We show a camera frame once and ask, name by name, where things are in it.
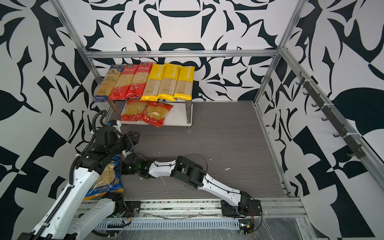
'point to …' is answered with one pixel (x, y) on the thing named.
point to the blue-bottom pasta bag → (109, 180)
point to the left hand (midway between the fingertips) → (134, 133)
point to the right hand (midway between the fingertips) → (111, 170)
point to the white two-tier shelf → (181, 113)
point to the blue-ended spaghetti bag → (103, 93)
